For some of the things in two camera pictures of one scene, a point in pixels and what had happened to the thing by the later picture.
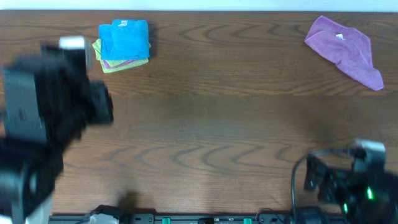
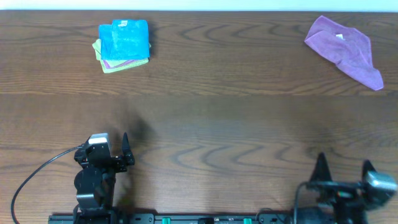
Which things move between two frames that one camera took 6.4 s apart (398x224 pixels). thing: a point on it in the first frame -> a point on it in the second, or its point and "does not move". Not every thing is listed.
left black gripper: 83,101 -> 115,160
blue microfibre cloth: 125,39 does not move
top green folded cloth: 97,45 does not move
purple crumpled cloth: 348,48 does not move
